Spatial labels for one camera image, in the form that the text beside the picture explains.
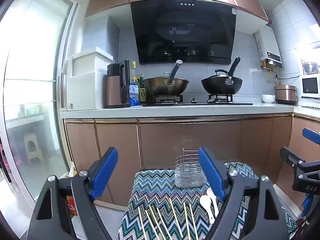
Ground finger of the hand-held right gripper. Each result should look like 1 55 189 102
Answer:
279 146 320 178
302 127 320 145

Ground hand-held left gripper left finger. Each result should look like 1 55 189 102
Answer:
27 147 118 240

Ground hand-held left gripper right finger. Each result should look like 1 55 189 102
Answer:
198 147 292 240

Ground white spoon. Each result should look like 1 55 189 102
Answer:
199 195 216 225
206 187 220 217

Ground wire utensil holder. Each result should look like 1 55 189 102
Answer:
174 147 206 188

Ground bunch of wooden chopsticks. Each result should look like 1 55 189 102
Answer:
137 198 199 240

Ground person's right hand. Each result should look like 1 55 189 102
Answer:
301 194 313 218

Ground orange bottle red label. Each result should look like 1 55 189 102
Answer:
65 194 78 216

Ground bronze rice cooker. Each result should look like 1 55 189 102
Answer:
274 84 298 105

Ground white microwave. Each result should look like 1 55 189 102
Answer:
301 74 320 99

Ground bronze lower cabinets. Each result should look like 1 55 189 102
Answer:
64 114 320 207

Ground zigzag patterned cloth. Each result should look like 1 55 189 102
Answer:
115 162 298 240

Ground clear blender jar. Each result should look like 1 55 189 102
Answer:
301 58 320 75

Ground black gas stove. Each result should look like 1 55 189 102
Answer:
142 94 253 106

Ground beige plastic stool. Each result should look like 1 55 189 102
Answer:
24 133 44 164

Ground blue and white bag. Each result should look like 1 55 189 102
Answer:
129 84 140 107

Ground bronze and black kettle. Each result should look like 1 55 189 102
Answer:
104 60 131 109

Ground white storage container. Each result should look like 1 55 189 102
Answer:
67 51 113 111

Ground black wok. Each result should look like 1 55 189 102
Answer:
201 57 243 95

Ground dark bottle yellow label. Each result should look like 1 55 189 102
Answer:
139 76 147 103

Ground bronze wok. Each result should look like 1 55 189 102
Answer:
142 60 189 97

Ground white water heater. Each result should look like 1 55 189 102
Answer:
255 26 283 73

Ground clear oil bottle yellow cap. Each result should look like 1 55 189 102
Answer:
130 61 139 85

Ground sliding glass door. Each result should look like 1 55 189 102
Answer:
0 0 80 205

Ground black range hood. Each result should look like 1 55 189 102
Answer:
130 0 237 65

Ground black power cable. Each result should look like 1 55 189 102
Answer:
276 73 300 80

